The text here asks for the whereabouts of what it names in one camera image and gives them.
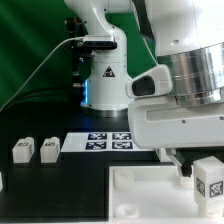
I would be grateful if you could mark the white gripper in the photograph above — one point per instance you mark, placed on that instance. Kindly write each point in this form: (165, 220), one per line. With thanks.
(159, 123)

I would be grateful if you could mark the white square tabletop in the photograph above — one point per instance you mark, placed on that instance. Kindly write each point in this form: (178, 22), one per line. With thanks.
(153, 195)

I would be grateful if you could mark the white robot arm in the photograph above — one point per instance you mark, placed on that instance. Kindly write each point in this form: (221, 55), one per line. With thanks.
(179, 103)

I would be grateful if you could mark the white sheet with tags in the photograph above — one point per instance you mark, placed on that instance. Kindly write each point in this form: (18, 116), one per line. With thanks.
(98, 142)

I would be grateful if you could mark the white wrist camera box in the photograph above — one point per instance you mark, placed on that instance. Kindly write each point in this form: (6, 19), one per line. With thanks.
(156, 81)

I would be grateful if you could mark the black camera on stand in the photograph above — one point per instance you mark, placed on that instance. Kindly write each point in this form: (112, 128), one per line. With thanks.
(81, 46)

